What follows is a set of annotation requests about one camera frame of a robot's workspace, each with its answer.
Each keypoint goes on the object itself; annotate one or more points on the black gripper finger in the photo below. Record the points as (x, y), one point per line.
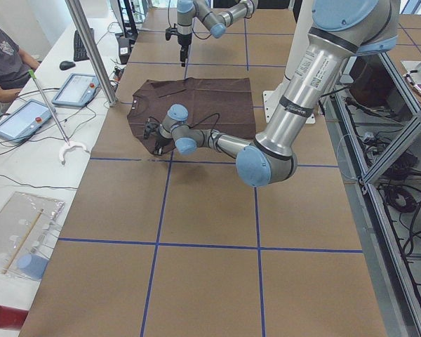
(183, 55)
(158, 151)

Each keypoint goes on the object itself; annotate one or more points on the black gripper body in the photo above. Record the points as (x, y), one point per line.
(160, 142)
(183, 41)

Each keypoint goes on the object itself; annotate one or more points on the brown t-shirt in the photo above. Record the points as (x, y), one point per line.
(224, 103)

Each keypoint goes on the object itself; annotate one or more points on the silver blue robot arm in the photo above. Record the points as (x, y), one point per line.
(336, 31)
(215, 23)

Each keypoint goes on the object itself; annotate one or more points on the black box with label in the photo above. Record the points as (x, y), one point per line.
(124, 51)

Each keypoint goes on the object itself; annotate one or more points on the reacher stick white hook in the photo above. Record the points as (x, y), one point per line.
(69, 144)

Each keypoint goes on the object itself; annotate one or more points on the blue tape line crosswise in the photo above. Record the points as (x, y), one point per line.
(210, 246)

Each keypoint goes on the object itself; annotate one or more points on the teach pendant far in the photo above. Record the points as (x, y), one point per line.
(77, 91)

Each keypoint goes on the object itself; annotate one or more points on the teach pendant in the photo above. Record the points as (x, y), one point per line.
(77, 91)
(24, 122)

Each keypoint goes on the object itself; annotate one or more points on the black keyboard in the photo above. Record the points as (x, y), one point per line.
(80, 52)

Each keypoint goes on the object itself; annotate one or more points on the black computer mouse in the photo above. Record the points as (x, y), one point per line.
(65, 65)

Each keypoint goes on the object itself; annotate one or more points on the teach pendant near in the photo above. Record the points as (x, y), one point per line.
(24, 122)

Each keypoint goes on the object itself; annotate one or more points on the wooden stick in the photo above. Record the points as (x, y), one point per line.
(22, 242)

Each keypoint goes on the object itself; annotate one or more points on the clear plastic bag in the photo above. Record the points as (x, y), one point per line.
(16, 217)

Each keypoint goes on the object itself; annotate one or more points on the blue cup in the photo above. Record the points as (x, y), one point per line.
(32, 265)

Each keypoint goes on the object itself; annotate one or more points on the person in grey shirt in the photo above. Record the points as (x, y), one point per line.
(15, 64)

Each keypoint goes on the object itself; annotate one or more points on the blue tape line lengthwise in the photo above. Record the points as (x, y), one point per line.
(156, 246)

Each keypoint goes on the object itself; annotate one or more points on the red object at corner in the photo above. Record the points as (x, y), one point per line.
(12, 318)

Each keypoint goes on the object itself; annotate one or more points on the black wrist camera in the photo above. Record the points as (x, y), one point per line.
(151, 128)
(169, 32)

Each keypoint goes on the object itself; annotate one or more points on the aluminium frame post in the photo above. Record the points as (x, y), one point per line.
(80, 21)

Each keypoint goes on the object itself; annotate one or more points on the aluminium truss frame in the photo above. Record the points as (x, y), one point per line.
(375, 122)

